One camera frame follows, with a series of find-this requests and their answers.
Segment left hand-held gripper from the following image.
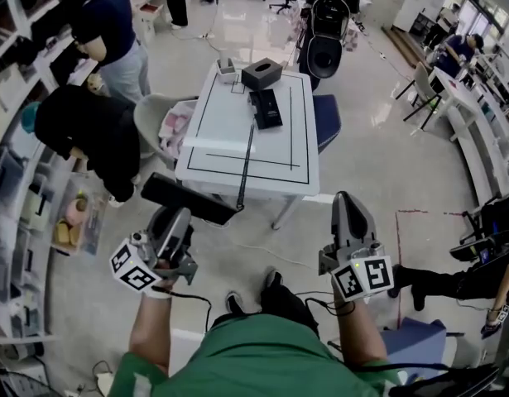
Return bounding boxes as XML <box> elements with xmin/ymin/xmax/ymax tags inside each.
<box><xmin>108</xmin><ymin>207</ymin><xmax>199</xmax><ymax>294</ymax></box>

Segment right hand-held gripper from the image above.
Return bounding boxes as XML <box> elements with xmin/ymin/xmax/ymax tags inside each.
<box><xmin>318</xmin><ymin>190</ymin><xmax>395</xmax><ymax>304</ymax></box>

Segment person's left forearm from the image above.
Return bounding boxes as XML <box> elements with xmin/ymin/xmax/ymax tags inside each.
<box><xmin>128</xmin><ymin>289</ymin><xmax>173</xmax><ymax>379</ymax></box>

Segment person's right forearm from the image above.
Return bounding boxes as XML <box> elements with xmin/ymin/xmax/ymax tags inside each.
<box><xmin>331</xmin><ymin>299</ymin><xmax>388</xmax><ymax>368</ymax></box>

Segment clear plastic storage bin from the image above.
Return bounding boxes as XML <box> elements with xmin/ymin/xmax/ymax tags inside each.
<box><xmin>50</xmin><ymin>175</ymin><xmax>109</xmax><ymax>257</ymax></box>

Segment person's right shoe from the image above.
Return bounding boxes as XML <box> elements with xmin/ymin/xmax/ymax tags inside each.
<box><xmin>263</xmin><ymin>266</ymin><xmax>285</xmax><ymax>289</ymax></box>

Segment person's shoe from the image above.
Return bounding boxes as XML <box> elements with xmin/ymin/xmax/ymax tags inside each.
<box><xmin>225</xmin><ymin>290</ymin><xmax>245</xmax><ymax>316</ymax></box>
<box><xmin>263</xmin><ymin>266</ymin><xmax>285</xmax><ymax>289</ymax></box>

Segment person's left shoe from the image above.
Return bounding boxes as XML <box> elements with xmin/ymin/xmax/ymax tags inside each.
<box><xmin>225</xmin><ymin>290</ymin><xmax>245</xmax><ymax>316</ymax></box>

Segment person's black trousers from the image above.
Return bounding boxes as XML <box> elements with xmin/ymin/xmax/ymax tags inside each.
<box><xmin>258</xmin><ymin>282</ymin><xmax>320</xmax><ymax>339</ymax></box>

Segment white table with black lines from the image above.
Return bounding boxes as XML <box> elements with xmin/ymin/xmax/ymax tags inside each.
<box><xmin>175</xmin><ymin>61</ymin><xmax>322</xmax><ymax>232</ymax></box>

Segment grey shell chair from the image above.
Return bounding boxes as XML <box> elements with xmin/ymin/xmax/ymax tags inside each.
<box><xmin>133</xmin><ymin>93</ymin><xmax>199</xmax><ymax>174</ymax></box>

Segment black wheeled office chair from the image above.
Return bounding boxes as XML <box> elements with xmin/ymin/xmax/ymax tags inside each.
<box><xmin>449</xmin><ymin>195</ymin><xmax>509</xmax><ymax>265</ymax></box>

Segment blue padded chair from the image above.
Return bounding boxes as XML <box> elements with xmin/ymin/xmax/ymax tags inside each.
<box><xmin>379</xmin><ymin>316</ymin><xmax>466</xmax><ymax>372</ymax></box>

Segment beige chair with black legs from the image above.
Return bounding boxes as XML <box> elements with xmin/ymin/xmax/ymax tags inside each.
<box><xmin>393</xmin><ymin>61</ymin><xmax>444</xmax><ymax>132</ymax></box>

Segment long white desk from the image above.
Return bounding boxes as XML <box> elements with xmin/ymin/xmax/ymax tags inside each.
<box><xmin>432</xmin><ymin>65</ymin><xmax>509</xmax><ymax>207</ymax></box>

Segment person's green shirt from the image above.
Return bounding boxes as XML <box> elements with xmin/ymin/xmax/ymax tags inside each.
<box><xmin>108</xmin><ymin>312</ymin><xmax>405</xmax><ymax>397</ymax></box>

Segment white shelving unit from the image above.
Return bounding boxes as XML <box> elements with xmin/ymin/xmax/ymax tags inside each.
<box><xmin>0</xmin><ymin>0</ymin><xmax>103</xmax><ymax>361</ymax></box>

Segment white power strip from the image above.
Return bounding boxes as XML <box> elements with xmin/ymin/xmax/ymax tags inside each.
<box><xmin>93</xmin><ymin>371</ymin><xmax>115</xmax><ymax>394</ymax></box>

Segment white pen holder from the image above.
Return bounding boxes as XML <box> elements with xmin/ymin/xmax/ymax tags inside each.
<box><xmin>215</xmin><ymin>57</ymin><xmax>238</xmax><ymax>84</ymax></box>

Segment black tissue box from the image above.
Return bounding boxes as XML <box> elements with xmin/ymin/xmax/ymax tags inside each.
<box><xmin>241</xmin><ymin>57</ymin><xmax>285</xmax><ymax>90</ymax></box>

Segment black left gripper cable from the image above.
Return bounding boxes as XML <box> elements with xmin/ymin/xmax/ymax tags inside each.
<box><xmin>151</xmin><ymin>286</ymin><xmax>214</xmax><ymax>332</ymax></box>

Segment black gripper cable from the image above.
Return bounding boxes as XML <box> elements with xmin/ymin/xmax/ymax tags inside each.
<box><xmin>305</xmin><ymin>297</ymin><xmax>358</xmax><ymax>317</ymax></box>
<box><xmin>151</xmin><ymin>286</ymin><xmax>214</xmax><ymax>332</ymax></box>

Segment white floor cable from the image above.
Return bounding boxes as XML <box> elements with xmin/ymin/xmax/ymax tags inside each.
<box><xmin>232</xmin><ymin>241</ymin><xmax>314</xmax><ymax>270</ymax></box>

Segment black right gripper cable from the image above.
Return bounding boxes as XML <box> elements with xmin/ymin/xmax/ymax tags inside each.
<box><xmin>305</xmin><ymin>297</ymin><xmax>358</xmax><ymax>317</ymax></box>

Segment black coiled telephone cord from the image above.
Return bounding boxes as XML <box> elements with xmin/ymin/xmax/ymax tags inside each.
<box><xmin>236</xmin><ymin>122</ymin><xmax>257</xmax><ymax>212</ymax></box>

